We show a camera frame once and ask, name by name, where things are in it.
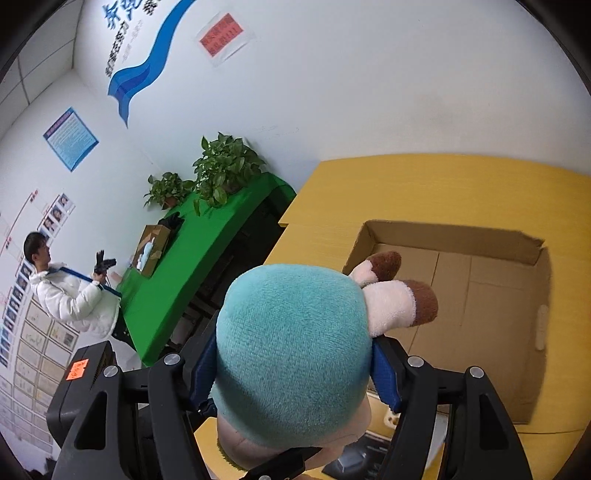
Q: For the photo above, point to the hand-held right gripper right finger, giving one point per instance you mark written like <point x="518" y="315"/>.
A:
<point x="385" y="378"/>

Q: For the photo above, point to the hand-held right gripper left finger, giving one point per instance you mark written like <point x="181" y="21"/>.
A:
<point x="204" y="374"/>

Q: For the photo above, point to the pig plush toy green hat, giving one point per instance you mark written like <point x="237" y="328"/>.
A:
<point x="291" y="346"/>

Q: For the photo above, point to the brown cardboard box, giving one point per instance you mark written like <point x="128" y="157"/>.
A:
<point x="485" y="300"/>

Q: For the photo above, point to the black box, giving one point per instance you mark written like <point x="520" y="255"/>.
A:
<point x="355" y="457"/>

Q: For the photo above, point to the table with green cloth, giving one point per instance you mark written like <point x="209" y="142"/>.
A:
<point x="198" y="258"/>

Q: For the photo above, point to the small open cardboard box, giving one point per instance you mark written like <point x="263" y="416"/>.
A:
<point x="152" y="251"/>

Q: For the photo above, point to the black bag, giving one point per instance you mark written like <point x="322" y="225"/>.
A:
<point x="171" y="226"/>

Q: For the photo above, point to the small potted green plant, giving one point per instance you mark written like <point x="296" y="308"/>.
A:
<point x="167" y="189"/>

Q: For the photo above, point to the large potted green plant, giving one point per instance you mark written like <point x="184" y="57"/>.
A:
<point x="226" y="166"/>

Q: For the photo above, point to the wall display of framed photos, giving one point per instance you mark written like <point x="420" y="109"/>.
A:
<point x="32" y="332"/>

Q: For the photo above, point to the blue wall poster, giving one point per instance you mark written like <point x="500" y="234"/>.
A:
<point x="70" y="138"/>

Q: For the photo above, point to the blue wave wall decal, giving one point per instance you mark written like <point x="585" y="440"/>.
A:
<point x="138" y="78"/>

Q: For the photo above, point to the red wall notice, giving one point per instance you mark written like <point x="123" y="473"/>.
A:
<point x="222" y="37"/>

